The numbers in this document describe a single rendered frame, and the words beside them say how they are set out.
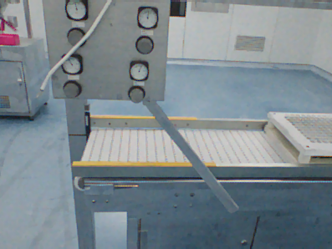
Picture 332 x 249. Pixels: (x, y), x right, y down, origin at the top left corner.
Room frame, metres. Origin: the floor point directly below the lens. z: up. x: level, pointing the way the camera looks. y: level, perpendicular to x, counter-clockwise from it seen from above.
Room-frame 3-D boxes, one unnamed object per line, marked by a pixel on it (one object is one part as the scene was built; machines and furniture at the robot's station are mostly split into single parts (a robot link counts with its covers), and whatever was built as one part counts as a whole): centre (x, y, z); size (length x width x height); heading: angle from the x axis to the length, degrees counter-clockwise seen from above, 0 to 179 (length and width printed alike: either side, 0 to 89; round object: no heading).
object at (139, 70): (0.54, 0.06, 1.18); 0.04 x 0.01 x 0.04; 96
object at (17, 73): (2.92, 1.67, 0.38); 0.63 x 0.57 x 0.76; 94
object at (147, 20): (0.54, 0.04, 1.28); 0.04 x 0.01 x 0.04; 96
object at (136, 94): (0.54, 0.06, 1.14); 0.03 x 0.03 x 0.04; 6
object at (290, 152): (0.78, -0.46, 0.92); 0.24 x 0.24 x 0.02; 6
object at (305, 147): (0.78, -0.46, 0.97); 0.25 x 0.24 x 0.02; 6
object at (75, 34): (0.52, 0.17, 1.24); 0.03 x 0.02 x 0.04; 96
